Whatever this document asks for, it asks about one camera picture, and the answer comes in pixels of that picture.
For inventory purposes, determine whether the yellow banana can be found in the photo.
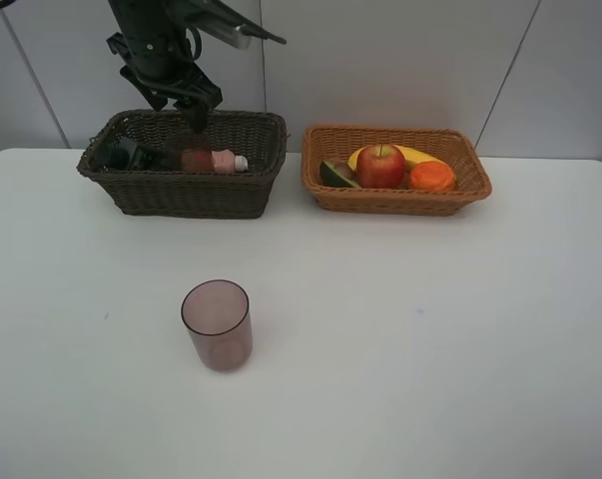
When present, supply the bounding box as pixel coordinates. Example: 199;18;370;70
347;145;441;171

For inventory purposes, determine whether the halved avocado with pit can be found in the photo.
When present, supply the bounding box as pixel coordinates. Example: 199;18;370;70
319;161;360;188

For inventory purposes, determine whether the pink translucent plastic cup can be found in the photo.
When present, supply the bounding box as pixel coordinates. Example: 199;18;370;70
181;279;253;372

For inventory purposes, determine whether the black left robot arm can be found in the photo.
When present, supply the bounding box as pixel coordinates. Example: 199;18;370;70
107;1;223;133

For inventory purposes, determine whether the dark green pump bottle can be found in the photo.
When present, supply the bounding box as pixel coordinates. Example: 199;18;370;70
90;135;175;172

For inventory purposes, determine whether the brown translucent plastic cup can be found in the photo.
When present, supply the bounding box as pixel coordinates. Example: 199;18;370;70
166;130;214;173

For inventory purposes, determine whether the light orange wicker basket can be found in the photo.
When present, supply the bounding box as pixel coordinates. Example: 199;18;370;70
301;125;492;217

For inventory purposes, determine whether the pink lotion bottle white cap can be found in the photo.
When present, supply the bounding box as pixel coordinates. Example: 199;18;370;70
212;150;249;174

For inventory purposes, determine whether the dark brown wicker basket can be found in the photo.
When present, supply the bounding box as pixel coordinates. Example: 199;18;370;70
77;110;288;220

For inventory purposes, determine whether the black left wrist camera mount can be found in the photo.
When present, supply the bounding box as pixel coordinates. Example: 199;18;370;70
174;0;287;49

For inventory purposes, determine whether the red yellow apple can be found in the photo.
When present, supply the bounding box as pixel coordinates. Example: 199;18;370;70
355;144;405;190

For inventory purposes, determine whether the orange tangerine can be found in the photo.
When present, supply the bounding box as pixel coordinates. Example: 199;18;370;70
407;161;456;192

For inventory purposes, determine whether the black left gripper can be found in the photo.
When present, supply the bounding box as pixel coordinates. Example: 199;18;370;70
107;33;223;134

